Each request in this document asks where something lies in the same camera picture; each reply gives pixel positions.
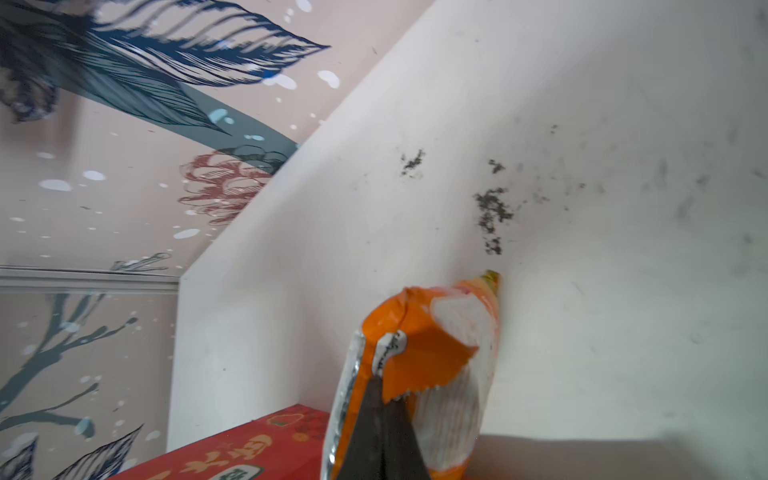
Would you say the red paper gift bag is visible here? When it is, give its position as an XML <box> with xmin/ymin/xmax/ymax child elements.
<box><xmin>115</xmin><ymin>404</ymin><xmax>329</xmax><ymax>480</ymax></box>

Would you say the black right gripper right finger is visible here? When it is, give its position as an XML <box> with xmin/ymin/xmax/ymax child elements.
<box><xmin>382</xmin><ymin>400</ymin><xmax>431</xmax><ymax>480</ymax></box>

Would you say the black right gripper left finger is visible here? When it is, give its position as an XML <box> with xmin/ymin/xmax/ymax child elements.
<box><xmin>337</xmin><ymin>376</ymin><xmax>384</xmax><ymax>480</ymax></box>

